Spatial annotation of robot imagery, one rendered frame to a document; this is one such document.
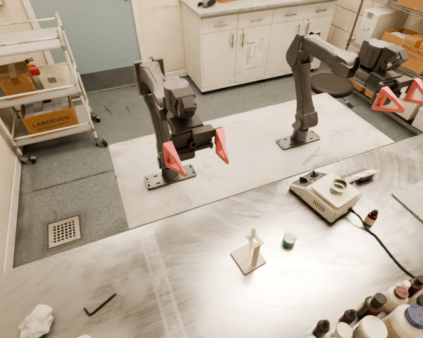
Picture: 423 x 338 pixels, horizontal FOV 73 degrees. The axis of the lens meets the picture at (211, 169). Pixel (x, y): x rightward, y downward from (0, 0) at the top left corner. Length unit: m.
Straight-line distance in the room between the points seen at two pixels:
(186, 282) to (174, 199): 0.31
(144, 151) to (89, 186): 1.28
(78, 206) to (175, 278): 1.60
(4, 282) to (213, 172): 0.76
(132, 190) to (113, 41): 2.58
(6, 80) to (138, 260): 2.00
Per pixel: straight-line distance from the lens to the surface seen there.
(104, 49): 3.54
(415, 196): 1.29
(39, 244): 2.30
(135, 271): 0.93
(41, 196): 2.60
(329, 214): 1.03
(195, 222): 0.99
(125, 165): 1.23
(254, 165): 1.18
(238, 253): 0.92
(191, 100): 0.60
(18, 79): 2.65
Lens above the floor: 1.71
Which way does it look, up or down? 44 degrees down
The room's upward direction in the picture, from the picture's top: straight up
